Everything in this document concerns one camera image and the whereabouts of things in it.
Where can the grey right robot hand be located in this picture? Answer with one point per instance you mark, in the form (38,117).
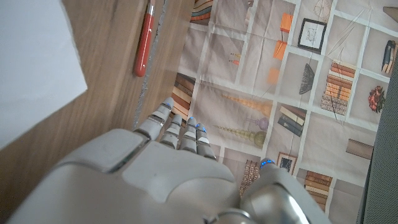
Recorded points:
(161,180)

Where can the printed bookshelf backdrop cloth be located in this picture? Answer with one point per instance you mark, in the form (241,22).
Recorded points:
(248,93)

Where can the white paper sheet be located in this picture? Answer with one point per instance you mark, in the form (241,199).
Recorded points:
(31,62)

